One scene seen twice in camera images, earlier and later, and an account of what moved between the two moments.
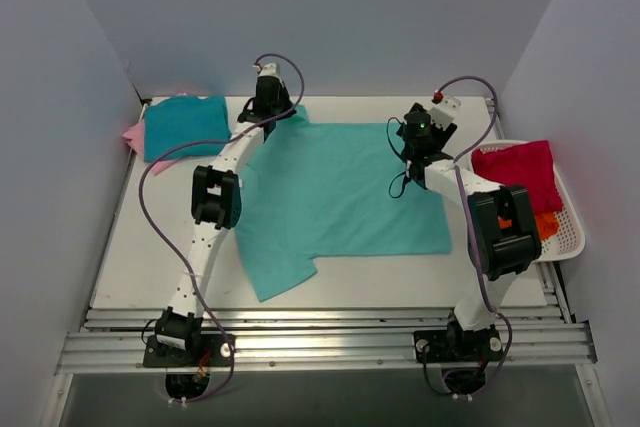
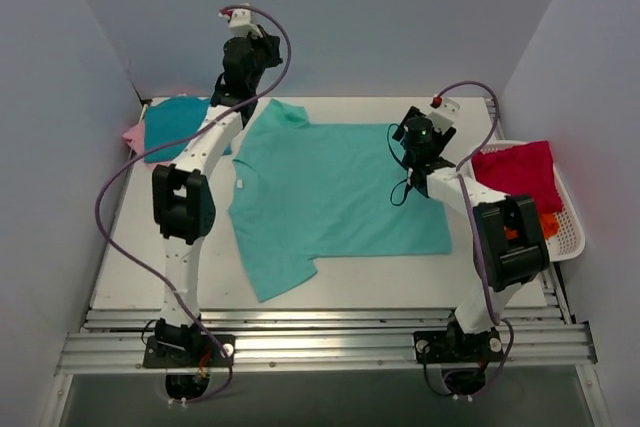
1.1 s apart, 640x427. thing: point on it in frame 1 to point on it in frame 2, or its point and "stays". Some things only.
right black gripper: x=431 y=148 stays
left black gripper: x=267 y=114 to x=270 y=50
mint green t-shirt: x=314 y=190 stays
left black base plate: x=189 y=351 stays
